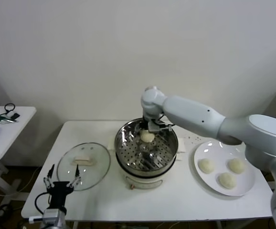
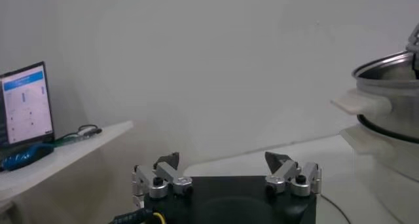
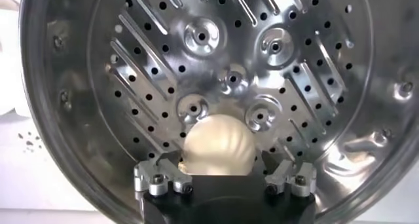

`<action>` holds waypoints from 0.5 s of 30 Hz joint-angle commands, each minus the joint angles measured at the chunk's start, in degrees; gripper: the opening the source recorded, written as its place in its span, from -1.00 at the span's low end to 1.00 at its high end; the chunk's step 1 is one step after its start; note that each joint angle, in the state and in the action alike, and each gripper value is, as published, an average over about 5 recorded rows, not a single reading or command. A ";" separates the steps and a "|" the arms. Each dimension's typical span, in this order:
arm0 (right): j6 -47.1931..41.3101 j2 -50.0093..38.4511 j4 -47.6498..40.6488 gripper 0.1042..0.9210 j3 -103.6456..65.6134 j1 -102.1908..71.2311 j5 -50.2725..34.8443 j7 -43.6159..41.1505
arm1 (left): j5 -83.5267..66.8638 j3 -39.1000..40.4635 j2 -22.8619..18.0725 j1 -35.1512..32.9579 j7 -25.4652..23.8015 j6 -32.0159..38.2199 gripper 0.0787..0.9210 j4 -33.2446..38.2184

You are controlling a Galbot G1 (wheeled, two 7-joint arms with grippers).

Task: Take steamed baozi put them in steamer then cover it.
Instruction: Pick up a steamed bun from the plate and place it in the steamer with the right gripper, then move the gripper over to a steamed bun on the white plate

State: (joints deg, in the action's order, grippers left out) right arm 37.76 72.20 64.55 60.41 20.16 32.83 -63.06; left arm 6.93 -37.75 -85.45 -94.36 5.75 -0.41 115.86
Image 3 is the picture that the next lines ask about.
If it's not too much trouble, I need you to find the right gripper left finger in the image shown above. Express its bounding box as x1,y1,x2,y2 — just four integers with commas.
133,151,194,198

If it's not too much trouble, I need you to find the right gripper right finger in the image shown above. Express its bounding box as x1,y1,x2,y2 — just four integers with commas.
263,159,318,198

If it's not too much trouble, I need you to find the white steamed baozi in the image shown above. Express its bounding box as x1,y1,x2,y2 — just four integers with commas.
178,113,258,177

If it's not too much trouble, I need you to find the stainless steel steamer basket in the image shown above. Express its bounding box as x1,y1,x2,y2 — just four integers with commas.
0,0,419,224

